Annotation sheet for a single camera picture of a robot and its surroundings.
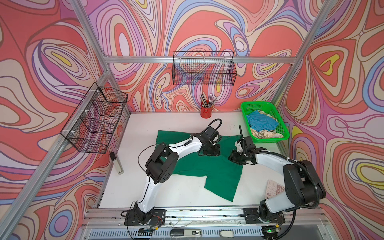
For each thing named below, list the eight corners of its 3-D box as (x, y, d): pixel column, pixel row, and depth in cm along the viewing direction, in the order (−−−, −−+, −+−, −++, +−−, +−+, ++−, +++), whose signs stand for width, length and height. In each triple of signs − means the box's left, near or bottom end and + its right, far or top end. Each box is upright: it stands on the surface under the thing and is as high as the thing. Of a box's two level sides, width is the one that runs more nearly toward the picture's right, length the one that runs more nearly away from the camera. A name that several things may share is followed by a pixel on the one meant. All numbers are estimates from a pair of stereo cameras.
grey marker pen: (120, 176, 89) (116, 172, 85) (112, 157, 97) (108, 153, 92) (125, 173, 90) (121, 169, 86) (117, 155, 98) (113, 151, 94)
